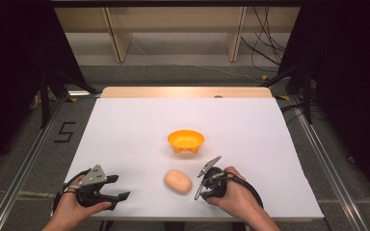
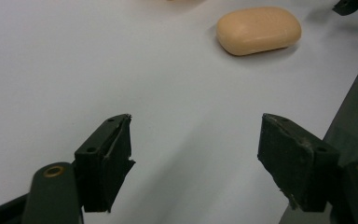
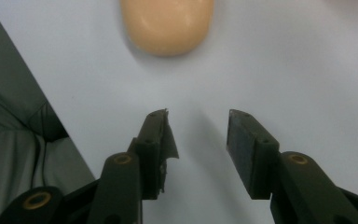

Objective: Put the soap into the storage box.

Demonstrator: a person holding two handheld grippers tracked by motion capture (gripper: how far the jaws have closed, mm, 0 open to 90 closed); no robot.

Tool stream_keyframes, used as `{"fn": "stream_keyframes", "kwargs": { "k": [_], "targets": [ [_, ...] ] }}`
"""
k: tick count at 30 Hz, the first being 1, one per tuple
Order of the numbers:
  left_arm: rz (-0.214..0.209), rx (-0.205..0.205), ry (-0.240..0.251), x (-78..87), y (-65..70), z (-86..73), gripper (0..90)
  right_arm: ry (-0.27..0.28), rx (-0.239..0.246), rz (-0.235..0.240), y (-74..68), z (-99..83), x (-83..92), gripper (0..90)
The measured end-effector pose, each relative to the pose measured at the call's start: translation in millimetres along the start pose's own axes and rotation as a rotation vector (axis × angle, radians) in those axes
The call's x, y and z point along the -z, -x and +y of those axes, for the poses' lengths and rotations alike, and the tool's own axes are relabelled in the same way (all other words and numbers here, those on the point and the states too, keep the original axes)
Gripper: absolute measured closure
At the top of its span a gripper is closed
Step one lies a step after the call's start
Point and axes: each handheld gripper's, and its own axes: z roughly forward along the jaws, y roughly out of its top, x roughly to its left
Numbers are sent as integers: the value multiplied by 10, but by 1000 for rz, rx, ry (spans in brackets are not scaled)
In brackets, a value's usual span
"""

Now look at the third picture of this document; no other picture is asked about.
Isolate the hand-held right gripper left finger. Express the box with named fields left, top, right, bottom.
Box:
left=87, top=108, right=180, bottom=224

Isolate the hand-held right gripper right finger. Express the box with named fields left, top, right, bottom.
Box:
left=226, top=108, right=358, bottom=224

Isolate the beige oval soap bar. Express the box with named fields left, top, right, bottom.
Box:
left=119, top=0, right=215, bottom=58

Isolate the grey curtain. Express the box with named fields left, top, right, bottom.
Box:
left=0, top=0, right=96, bottom=224

